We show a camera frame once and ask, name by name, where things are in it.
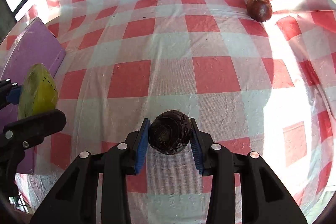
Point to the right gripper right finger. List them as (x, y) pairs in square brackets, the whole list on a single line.
[(264, 198)]

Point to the purple cardboard box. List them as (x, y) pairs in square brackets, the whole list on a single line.
[(35, 45)]

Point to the dark red apple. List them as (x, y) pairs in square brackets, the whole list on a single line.
[(259, 10)]

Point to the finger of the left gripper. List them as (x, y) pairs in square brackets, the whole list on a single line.
[(31, 131), (9, 93)]

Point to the red white checkered tablecloth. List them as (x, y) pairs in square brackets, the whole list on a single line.
[(253, 86)]

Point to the green kiwi half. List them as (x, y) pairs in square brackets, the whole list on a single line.
[(39, 94)]

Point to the dark passion fruit half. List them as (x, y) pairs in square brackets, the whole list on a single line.
[(170, 132)]

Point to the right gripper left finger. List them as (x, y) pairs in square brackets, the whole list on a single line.
[(73, 197)]

